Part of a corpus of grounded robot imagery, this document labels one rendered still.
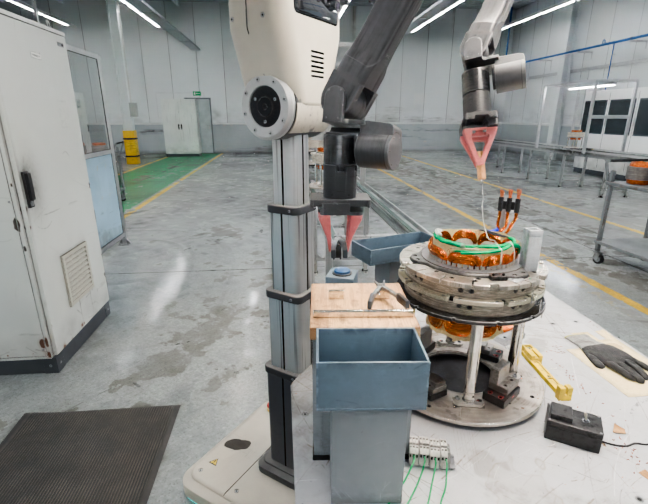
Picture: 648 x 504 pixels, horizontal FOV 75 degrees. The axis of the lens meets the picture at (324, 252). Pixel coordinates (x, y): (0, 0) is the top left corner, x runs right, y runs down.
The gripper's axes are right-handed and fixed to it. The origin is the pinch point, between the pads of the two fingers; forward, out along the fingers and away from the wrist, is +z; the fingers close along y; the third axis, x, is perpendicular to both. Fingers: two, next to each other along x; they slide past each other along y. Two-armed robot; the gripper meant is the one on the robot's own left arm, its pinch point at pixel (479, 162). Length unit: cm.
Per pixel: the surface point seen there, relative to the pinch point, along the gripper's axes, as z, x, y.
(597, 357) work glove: 47, -33, 33
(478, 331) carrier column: 35.6, 2.0, -1.1
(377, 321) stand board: 31.7, 21.5, -18.2
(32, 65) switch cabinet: -93, 207, 91
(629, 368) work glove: 48, -39, 28
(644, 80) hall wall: -472, -611, 1104
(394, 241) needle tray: 13.0, 19.2, 36.5
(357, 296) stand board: 27.7, 25.9, -8.9
